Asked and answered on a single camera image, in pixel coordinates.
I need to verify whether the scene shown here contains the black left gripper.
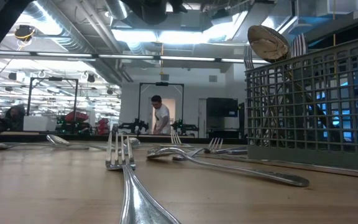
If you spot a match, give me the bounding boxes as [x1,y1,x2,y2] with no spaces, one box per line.
[128,0,188,26]

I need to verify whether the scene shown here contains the grey ceiling box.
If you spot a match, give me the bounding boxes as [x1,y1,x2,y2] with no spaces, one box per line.
[180,8,202,29]

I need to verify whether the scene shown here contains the long ceiling light strip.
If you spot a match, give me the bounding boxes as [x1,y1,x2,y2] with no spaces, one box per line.
[0,50,272,65]

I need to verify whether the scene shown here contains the person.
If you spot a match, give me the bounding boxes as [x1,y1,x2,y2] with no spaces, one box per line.
[4,105,27,131]
[150,95,172,136]

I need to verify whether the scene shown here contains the black cabinet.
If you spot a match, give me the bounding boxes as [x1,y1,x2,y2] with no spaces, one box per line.
[206,97,239,139]

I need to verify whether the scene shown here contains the red equipment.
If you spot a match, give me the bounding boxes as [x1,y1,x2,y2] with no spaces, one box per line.
[63,111,90,125]
[96,117,111,135]

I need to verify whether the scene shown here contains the white box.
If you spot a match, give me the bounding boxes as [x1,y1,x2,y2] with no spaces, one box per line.
[22,115,57,133]

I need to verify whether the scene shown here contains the grey mesh cutlery caddy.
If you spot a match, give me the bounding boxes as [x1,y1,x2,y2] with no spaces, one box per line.
[244,33,358,172]

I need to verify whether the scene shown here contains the silver ventilation duct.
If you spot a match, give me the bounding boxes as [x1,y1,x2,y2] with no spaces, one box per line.
[20,0,96,54]
[104,0,131,20]

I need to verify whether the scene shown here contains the black gantry frame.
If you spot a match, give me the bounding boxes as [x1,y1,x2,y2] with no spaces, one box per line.
[26,77,79,119]
[137,82,185,135]

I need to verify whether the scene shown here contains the black reel yellow cord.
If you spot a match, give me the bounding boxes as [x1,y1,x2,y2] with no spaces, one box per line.
[13,24,36,43]

